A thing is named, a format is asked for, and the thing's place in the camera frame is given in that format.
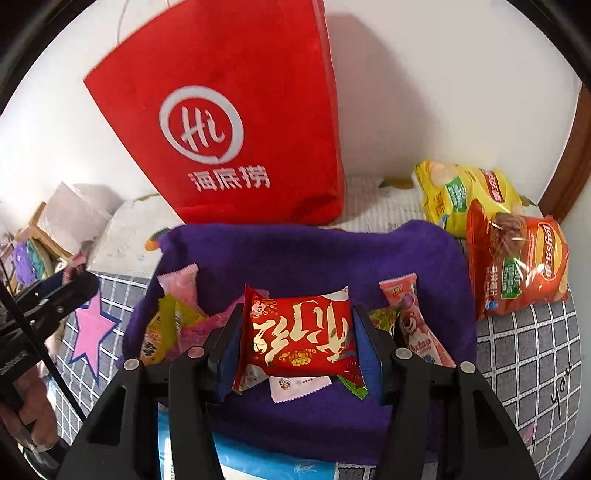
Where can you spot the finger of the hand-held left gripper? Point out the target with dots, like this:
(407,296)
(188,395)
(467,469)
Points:
(64,295)

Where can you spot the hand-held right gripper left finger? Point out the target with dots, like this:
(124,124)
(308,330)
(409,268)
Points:
(228,353)

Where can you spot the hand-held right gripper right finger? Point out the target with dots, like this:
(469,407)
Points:
(369,357)

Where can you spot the red gold snack packet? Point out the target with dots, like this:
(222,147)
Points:
(295,337)

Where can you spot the purple towel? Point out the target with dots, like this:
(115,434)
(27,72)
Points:
(300,258)

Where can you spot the person's left hand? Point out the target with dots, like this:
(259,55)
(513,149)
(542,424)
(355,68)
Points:
(32,404)

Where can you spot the magenta snack packet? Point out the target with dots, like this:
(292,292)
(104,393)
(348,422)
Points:
(198,332)

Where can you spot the wooden crate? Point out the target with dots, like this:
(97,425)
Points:
(46,240)

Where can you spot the pink bear snack packet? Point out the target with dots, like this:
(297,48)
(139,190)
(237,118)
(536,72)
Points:
(415,318)

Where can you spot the yellow snack packet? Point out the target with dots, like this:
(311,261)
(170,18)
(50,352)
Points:
(166,327)

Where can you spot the pale pink star packet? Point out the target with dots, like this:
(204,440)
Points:
(300,390)

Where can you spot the white plastic bag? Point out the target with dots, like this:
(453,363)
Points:
(78,212)

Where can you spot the pale pink snack packet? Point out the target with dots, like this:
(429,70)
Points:
(180,281)

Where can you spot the white printed quilt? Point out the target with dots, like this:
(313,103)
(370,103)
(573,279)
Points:
(124,230)

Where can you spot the blue tissue pack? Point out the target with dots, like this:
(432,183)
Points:
(258,466)

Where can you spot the grey checked printed blanket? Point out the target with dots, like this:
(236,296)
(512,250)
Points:
(521,369)

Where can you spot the yellow potato chip bag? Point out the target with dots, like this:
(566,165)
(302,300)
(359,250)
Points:
(452,198)

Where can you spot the orange potato chip bag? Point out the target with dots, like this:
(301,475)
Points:
(531,277)

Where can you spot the red fabric tote bag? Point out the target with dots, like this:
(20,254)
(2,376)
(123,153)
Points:
(277,92)

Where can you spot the brown wooden bed frame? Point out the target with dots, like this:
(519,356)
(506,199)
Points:
(568,161)

